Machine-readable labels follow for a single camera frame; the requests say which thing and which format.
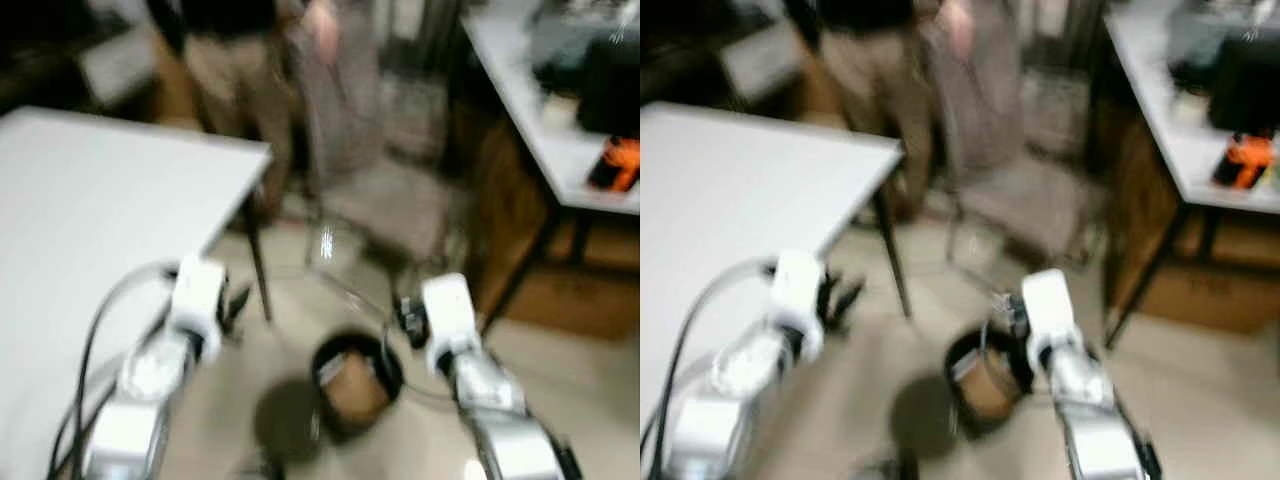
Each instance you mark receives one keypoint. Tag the black round rubbish bin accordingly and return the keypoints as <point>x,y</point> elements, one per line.
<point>330,410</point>
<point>962,405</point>

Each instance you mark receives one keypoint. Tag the white table with black legs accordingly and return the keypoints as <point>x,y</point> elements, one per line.
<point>740,190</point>
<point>90,220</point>

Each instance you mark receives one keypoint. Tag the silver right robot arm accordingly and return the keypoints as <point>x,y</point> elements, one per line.
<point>510,430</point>
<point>1100,430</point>

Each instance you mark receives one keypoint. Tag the brown cardboard piece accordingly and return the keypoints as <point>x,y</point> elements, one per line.
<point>355,388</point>
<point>988,385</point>

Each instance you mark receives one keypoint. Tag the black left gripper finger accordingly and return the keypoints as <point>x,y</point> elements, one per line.
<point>231,291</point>
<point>851,298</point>
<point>241,303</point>
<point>833,286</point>

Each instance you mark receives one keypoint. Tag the black box device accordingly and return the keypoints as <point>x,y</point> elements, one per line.
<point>1245,85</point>
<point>612,90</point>

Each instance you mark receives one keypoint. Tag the printed brown cardboard box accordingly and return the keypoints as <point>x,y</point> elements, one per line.
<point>1215,295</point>
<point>580,300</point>

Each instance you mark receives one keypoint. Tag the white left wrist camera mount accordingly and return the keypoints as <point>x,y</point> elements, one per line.
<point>797,300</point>
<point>197,295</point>

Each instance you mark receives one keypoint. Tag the person in khaki trousers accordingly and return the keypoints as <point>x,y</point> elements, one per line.
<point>870,80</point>
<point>240,80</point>

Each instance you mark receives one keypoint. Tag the grey plaid fabric chair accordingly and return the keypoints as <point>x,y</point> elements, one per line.
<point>385,200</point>
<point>1030,195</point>

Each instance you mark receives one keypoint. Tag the orange and black tool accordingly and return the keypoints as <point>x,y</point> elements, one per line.
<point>1243,162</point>
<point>615,165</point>

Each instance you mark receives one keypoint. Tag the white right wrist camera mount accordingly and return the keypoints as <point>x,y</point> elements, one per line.
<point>1048,305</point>
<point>450,310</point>

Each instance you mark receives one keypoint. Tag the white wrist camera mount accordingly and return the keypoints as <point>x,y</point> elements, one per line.
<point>797,300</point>
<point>1048,305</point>
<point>450,310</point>
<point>197,295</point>

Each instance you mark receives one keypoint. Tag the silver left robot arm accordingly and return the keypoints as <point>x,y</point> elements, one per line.
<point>715,430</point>
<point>130,430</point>

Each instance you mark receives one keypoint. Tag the white desk with black frame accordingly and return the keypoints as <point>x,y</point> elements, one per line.
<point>560,150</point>
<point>1170,130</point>

